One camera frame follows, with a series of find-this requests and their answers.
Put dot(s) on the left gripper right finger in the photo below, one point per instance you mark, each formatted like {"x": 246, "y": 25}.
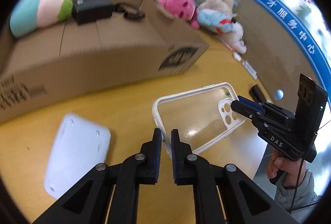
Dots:
{"x": 222, "y": 194}

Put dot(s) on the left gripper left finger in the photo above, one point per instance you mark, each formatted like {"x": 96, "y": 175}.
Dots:
{"x": 109, "y": 194}

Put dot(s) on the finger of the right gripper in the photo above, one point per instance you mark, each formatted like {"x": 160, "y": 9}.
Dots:
{"x": 242, "y": 109}
{"x": 258, "y": 108}

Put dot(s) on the clear white phone case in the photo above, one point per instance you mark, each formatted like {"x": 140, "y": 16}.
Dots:
{"x": 202, "y": 116}

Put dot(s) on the white router device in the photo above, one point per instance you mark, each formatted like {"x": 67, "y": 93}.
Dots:
{"x": 78, "y": 146}

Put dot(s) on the black sunglasses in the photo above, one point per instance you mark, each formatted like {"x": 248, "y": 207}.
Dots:
{"x": 129, "y": 11}

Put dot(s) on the grey right sleeve forearm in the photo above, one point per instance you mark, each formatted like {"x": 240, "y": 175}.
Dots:
{"x": 305, "y": 194}

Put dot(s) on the black object table edge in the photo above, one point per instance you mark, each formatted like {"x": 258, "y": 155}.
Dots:
{"x": 257, "y": 95}

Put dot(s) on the right hand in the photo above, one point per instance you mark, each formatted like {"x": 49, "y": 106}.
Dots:
{"x": 295, "y": 170}

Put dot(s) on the white pen item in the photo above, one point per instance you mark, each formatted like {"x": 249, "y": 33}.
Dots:
{"x": 252, "y": 72}

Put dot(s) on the small white item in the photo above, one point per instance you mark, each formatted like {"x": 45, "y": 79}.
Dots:
{"x": 237, "y": 56}

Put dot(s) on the blue plush toy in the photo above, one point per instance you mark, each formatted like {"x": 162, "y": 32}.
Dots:
{"x": 215, "y": 21}

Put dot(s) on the beige plush toy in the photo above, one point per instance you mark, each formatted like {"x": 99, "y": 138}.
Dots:
{"x": 234, "y": 41}

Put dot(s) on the brown cardboard box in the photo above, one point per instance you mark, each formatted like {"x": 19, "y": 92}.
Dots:
{"x": 67, "y": 60}

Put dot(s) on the teal pink plush toy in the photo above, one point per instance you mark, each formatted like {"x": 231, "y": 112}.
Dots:
{"x": 30, "y": 15}

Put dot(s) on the black camera box right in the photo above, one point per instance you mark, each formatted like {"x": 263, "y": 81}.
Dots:
{"x": 310, "y": 106}

